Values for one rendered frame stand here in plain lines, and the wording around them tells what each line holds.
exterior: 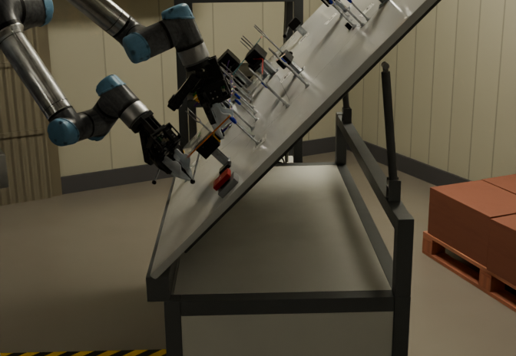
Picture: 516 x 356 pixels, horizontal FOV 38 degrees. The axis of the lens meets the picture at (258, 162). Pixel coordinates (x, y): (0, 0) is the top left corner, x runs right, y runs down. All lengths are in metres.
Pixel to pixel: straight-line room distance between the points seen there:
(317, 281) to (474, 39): 3.24
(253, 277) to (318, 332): 0.22
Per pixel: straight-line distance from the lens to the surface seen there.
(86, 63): 5.19
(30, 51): 2.14
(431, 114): 5.35
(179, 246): 1.81
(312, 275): 1.99
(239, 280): 1.97
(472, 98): 5.03
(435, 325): 3.50
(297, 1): 2.91
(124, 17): 2.05
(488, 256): 3.76
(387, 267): 2.06
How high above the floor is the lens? 1.63
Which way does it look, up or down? 16 degrees down
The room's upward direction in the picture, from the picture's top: 1 degrees counter-clockwise
